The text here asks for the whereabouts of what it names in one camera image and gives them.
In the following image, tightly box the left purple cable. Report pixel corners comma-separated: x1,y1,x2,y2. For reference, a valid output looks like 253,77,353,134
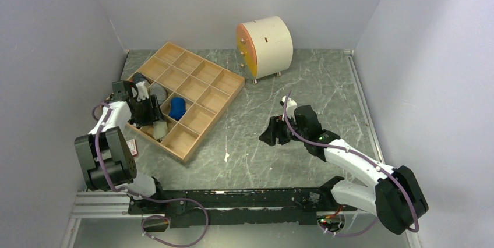
91,101,209,248

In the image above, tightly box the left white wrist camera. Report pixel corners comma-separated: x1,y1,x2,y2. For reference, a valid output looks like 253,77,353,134
135,80,150,101

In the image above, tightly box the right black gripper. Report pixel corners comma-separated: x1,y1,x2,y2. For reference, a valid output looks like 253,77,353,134
259,112,308,146

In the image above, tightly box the dark striped rolled sock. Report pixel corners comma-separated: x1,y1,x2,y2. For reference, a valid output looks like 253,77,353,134
132,72,149,84

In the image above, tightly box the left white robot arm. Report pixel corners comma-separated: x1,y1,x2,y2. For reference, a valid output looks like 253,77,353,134
74,80,167,213

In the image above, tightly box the cream cylindrical drawer cabinet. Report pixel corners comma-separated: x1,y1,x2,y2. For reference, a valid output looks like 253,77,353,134
235,16,294,84

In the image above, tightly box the blue underwear white trim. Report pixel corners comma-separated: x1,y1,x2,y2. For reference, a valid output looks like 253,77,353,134
168,97,186,121

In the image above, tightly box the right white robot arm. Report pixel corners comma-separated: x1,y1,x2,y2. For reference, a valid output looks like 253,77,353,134
259,101,429,235

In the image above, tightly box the grey rolled sock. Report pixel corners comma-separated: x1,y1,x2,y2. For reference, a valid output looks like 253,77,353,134
150,83,168,106

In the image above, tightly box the cream cloth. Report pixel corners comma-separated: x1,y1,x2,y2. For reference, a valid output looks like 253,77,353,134
153,121,168,141

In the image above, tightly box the wooden compartment tray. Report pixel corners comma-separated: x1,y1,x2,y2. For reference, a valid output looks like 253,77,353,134
127,42,245,162

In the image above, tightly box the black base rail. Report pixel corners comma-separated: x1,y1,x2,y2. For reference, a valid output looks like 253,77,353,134
128,176,343,228

